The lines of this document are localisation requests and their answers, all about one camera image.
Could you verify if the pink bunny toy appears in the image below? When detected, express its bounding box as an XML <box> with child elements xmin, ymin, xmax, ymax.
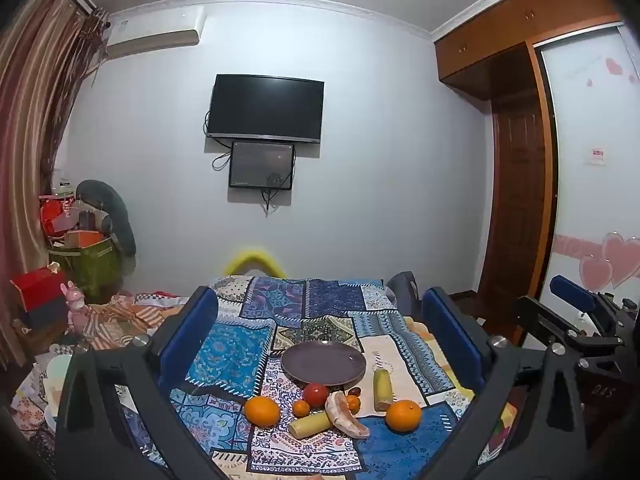
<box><xmin>61</xmin><ymin>281</ymin><xmax>92</xmax><ymax>339</ymax></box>

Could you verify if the large orange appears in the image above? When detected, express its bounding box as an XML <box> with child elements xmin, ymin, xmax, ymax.
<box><xmin>244</xmin><ymin>396</ymin><xmax>281</xmax><ymax>428</ymax></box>
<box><xmin>385</xmin><ymin>400</ymin><xmax>423</xmax><ymax>433</ymax></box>

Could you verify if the black panel cable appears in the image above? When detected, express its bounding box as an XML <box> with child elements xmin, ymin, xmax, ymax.
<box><xmin>260</xmin><ymin>187</ymin><xmax>282</xmax><ymax>217</ymax></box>

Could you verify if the red box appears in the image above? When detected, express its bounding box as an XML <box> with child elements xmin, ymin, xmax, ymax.
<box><xmin>10</xmin><ymin>270</ymin><xmax>68</xmax><ymax>312</ymax></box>

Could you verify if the white heart-print sliding door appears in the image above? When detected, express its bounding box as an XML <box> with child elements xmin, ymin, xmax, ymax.
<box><xmin>532</xmin><ymin>25</ymin><xmax>640</xmax><ymax>303</ymax></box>

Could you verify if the brown wooden door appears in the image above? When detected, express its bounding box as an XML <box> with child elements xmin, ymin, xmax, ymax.
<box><xmin>477</xmin><ymin>100</ymin><xmax>549</xmax><ymax>306</ymax></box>

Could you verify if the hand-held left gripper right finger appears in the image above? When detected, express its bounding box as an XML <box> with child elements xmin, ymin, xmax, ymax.
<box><xmin>422</xmin><ymin>286</ymin><xmax>590</xmax><ymax>480</ymax></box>

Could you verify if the dark backpack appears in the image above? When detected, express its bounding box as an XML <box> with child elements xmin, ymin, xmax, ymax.
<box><xmin>387</xmin><ymin>271</ymin><xmax>424</xmax><ymax>319</ymax></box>

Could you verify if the orange box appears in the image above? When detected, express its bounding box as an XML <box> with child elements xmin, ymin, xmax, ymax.
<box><xmin>65</xmin><ymin>230</ymin><xmax>108</xmax><ymax>249</ymax></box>

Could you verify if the blue patchwork blanket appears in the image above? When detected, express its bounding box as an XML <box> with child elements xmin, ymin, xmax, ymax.
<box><xmin>165</xmin><ymin>275</ymin><xmax>501</xmax><ymax>480</ymax></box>

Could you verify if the black wall television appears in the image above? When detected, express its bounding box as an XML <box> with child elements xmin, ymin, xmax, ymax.
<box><xmin>206</xmin><ymin>74</ymin><xmax>325</xmax><ymax>145</ymax></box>

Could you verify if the red tomato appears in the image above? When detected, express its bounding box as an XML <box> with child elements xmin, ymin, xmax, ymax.
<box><xmin>302</xmin><ymin>383</ymin><xmax>329</xmax><ymax>409</ymax></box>

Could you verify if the striped brown curtain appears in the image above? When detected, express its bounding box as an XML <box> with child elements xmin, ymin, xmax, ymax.
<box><xmin>0</xmin><ymin>0</ymin><xmax>109</xmax><ymax>371</ymax></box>

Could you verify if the green storage box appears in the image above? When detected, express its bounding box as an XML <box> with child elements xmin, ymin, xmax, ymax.
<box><xmin>48</xmin><ymin>237</ymin><xmax>126</xmax><ymax>297</ymax></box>

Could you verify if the white air conditioner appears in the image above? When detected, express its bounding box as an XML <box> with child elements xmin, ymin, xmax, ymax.
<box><xmin>105</xmin><ymin>10</ymin><xmax>207</xmax><ymax>59</ymax></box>

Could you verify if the black wall panel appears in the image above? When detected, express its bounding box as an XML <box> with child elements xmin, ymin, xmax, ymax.
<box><xmin>229</xmin><ymin>141</ymin><xmax>296</xmax><ymax>191</ymax></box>

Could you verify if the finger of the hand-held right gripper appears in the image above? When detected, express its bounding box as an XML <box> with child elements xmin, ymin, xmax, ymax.
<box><xmin>550</xmin><ymin>275</ymin><xmax>608</xmax><ymax>318</ymax></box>
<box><xmin>515</xmin><ymin>296</ymin><xmax>587</xmax><ymax>351</ymax></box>

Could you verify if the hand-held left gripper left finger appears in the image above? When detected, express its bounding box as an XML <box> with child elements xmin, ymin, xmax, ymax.
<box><xmin>54</xmin><ymin>285</ymin><xmax>241</xmax><ymax>480</ymax></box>

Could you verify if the red bag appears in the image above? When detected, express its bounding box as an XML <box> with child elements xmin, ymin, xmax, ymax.
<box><xmin>40</xmin><ymin>199</ymin><xmax>76</xmax><ymax>236</ymax></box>

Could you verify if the pale yellow corn cob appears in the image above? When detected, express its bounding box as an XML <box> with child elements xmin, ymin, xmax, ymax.
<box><xmin>288</xmin><ymin>411</ymin><xmax>332</xmax><ymax>438</ymax></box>
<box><xmin>373</xmin><ymin>368</ymin><xmax>393</xmax><ymax>412</ymax></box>

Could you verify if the striped cloth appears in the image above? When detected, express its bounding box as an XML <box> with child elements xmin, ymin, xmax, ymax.
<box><xmin>82</xmin><ymin>290</ymin><xmax>192</xmax><ymax>352</ymax></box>

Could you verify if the wooden overhead cabinet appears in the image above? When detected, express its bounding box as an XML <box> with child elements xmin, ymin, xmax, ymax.
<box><xmin>434</xmin><ymin>0</ymin><xmax>626</xmax><ymax>96</ymax></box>

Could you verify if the purple plate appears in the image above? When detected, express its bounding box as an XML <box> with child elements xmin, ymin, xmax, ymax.
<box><xmin>281</xmin><ymin>341</ymin><xmax>367</xmax><ymax>387</ymax></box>

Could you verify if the yellow chair back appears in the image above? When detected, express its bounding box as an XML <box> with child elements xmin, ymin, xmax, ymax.
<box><xmin>222</xmin><ymin>248</ymin><xmax>288</xmax><ymax>279</ymax></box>

